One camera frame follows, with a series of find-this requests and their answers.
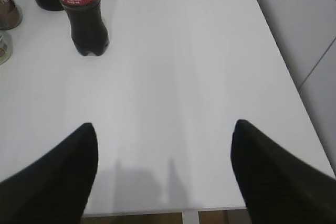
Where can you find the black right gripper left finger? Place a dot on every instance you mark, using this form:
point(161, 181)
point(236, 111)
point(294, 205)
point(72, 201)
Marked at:
point(56, 187)

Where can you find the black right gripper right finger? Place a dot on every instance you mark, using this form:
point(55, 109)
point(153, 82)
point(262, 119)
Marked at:
point(276, 186)

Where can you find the cola bottle red label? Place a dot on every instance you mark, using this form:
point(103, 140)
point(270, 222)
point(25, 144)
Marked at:
point(88, 31)

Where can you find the white milky drink bottle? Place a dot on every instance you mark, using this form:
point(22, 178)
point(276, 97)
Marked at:
point(6, 47)

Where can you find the brown coffee drink bottle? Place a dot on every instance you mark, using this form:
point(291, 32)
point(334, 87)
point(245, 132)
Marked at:
point(11, 14)

